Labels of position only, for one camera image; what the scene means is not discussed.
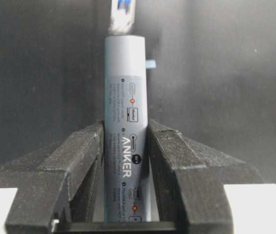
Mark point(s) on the grey Anker USB hub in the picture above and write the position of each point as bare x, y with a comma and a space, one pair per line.
127, 181

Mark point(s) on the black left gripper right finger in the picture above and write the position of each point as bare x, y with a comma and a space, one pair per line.
189, 179

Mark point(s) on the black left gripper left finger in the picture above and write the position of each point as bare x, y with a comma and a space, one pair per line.
57, 182

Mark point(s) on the small blue tape marker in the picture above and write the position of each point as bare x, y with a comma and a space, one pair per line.
150, 64

